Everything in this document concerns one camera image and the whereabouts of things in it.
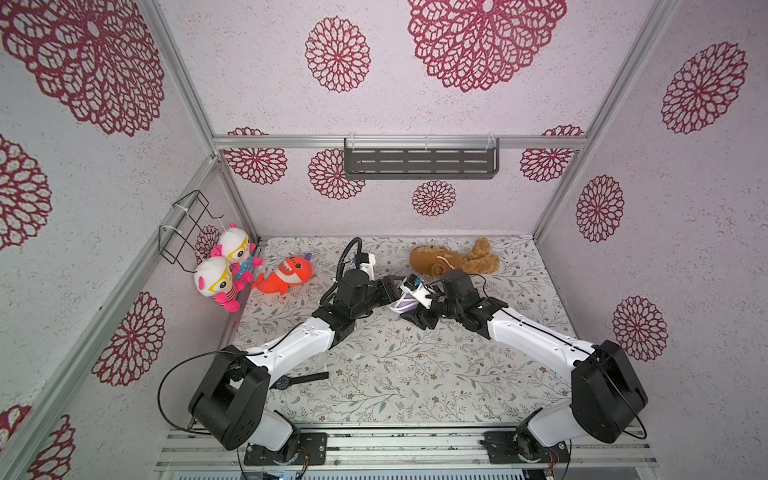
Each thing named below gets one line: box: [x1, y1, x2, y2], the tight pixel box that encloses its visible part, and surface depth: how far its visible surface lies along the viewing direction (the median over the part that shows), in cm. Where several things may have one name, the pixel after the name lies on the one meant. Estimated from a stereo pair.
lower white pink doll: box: [194, 256, 244, 312], surface depth 87 cm
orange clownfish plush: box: [252, 253, 314, 296], surface depth 103 cm
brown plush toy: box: [409, 237, 501, 278], surface depth 104 cm
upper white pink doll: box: [211, 223, 264, 283], surface depth 96 cm
